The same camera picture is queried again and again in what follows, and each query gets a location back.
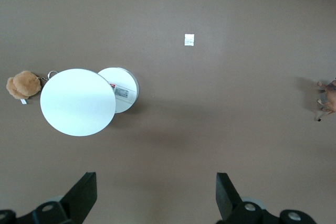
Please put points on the white round pedestal stand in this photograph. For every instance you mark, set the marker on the white round pedestal stand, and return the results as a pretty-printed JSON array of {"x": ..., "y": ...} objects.
[{"x": 77, "y": 102}]

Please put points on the brown lion statue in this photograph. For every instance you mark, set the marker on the brown lion statue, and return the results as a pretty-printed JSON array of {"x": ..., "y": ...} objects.
[{"x": 331, "y": 98}]

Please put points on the small square tape patch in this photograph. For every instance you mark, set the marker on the small square tape patch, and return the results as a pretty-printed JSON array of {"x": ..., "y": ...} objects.
[{"x": 189, "y": 40}]

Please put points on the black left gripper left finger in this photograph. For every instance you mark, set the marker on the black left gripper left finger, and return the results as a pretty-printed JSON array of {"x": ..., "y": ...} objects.
[{"x": 73, "y": 203}]

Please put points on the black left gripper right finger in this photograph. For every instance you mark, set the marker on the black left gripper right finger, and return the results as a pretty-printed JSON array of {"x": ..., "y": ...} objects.
[{"x": 228, "y": 203}]

